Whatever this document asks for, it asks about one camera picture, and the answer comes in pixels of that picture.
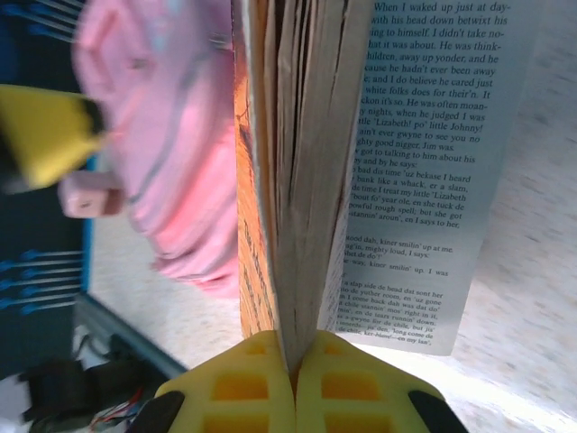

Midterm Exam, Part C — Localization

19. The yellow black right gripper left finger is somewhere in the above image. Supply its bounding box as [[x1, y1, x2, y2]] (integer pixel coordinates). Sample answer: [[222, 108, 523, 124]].
[[134, 330, 298, 433]]

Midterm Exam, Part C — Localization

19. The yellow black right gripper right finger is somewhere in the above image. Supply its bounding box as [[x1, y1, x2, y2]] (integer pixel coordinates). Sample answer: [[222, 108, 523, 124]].
[[293, 330, 470, 433]]

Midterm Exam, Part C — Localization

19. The pink pencil case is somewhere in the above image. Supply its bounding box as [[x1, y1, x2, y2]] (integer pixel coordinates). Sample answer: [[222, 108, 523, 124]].
[[58, 170, 125, 217]]

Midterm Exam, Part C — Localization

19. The pink backpack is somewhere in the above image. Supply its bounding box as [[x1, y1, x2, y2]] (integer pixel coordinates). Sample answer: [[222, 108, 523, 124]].
[[74, 0, 247, 301]]

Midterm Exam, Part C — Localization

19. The orange paperback book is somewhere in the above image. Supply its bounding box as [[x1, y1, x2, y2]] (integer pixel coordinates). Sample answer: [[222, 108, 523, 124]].
[[232, 0, 540, 375]]

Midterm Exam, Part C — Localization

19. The blue printed enclosure panel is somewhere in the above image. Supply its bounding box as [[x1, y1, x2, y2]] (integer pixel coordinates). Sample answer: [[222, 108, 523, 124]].
[[0, 0, 96, 317]]

